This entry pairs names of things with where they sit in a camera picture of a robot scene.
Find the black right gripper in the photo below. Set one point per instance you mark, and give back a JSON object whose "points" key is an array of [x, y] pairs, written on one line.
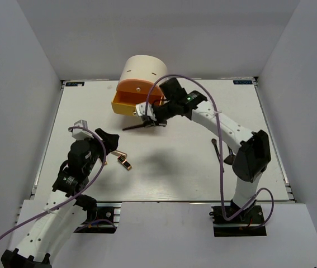
{"points": [[151, 123]]}

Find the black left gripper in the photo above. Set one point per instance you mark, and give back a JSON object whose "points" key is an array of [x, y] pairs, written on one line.
{"points": [[110, 140]]}

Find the black powder brush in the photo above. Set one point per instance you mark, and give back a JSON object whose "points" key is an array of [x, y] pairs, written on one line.
{"points": [[134, 127]]}

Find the cream round drawer organizer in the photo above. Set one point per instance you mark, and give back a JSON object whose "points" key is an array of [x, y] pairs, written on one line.
{"points": [[139, 74]]}

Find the small black makeup brush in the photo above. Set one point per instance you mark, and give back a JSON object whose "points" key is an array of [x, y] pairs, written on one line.
{"points": [[214, 143]]}

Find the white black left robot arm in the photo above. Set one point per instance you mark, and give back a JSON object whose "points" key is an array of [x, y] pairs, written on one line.
{"points": [[67, 207]]}

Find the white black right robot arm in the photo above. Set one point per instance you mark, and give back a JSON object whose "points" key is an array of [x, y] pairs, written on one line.
{"points": [[250, 150]]}

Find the rose gold lipstick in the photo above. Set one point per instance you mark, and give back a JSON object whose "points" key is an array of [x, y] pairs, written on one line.
{"points": [[119, 153]]}

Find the black gold lipstick right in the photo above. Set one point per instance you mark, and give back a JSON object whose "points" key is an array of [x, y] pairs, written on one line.
{"points": [[123, 161]]}

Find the black fan brush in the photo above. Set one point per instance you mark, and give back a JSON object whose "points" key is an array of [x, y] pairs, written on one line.
{"points": [[230, 158]]}

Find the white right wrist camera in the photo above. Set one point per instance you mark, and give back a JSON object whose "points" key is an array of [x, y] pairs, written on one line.
{"points": [[145, 110]]}

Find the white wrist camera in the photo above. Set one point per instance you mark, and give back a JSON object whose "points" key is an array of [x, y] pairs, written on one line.
{"points": [[80, 133], [145, 110]]}

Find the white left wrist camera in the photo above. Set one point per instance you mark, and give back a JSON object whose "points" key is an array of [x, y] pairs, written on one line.
{"points": [[80, 133]]}

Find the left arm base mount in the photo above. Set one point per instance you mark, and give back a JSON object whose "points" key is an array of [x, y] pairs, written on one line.
{"points": [[103, 219]]}

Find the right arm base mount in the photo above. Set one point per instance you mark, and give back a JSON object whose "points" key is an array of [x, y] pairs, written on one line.
{"points": [[238, 227]]}

